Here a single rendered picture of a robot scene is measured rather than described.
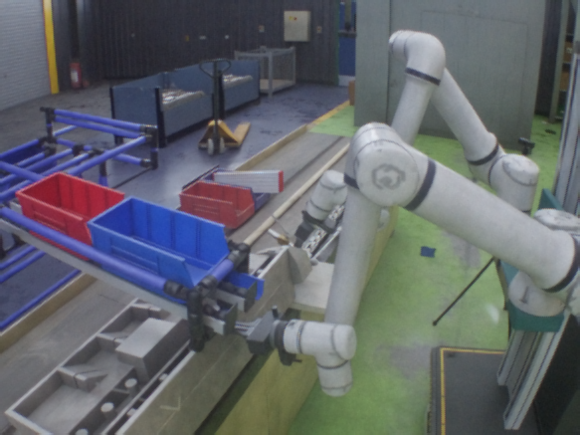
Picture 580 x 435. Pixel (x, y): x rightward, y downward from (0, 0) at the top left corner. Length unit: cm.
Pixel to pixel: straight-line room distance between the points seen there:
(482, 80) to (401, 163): 601
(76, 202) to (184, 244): 40
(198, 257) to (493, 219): 68
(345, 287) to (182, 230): 42
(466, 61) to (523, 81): 90
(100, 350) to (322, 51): 1010
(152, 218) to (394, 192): 60
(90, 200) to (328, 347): 75
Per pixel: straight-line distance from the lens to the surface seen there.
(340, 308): 120
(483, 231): 96
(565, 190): 168
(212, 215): 228
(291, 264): 160
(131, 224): 122
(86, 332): 173
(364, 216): 107
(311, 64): 1113
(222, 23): 1212
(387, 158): 84
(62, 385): 132
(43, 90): 1348
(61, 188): 140
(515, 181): 170
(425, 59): 142
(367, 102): 705
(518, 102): 688
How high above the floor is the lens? 178
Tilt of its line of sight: 26 degrees down
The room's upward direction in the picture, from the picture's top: straight up
